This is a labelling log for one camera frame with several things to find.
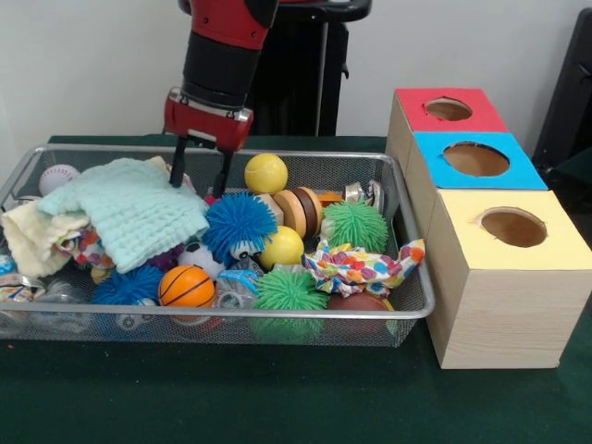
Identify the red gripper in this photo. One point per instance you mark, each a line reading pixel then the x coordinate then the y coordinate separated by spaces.
pixel 208 125

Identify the light blue waffle cloth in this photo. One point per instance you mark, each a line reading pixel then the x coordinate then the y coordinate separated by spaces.
pixel 134 213

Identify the cream waffle cloth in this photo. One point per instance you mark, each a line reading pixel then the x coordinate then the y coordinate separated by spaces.
pixel 32 240

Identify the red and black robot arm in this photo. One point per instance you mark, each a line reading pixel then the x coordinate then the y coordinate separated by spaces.
pixel 217 60

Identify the wooden box with three holes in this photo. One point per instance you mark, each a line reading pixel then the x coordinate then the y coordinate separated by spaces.
pixel 509 314

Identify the large blue fuzzy eyed ball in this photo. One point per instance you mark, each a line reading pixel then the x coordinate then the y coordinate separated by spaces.
pixel 238 222

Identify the yellow tennis ball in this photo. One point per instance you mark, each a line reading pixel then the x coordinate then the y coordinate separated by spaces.
pixel 266 173

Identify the toy hamburger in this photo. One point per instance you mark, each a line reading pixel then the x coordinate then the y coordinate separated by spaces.
pixel 296 213

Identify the yellow smiley ball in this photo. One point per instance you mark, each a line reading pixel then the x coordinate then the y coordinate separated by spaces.
pixel 284 250

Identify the orange toy basketball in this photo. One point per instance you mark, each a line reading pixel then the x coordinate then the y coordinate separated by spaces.
pixel 187 287

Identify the green spiky puffer ball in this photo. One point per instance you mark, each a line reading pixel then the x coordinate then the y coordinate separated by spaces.
pixel 289 291
pixel 353 226

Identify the colourful dot print cloth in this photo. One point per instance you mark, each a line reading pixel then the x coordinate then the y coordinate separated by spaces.
pixel 361 268

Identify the dark green table cloth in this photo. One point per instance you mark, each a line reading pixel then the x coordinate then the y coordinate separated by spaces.
pixel 277 398

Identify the black panel stand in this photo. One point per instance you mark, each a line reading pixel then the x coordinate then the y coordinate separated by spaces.
pixel 569 92

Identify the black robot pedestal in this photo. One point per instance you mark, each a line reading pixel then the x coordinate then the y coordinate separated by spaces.
pixel 305 69

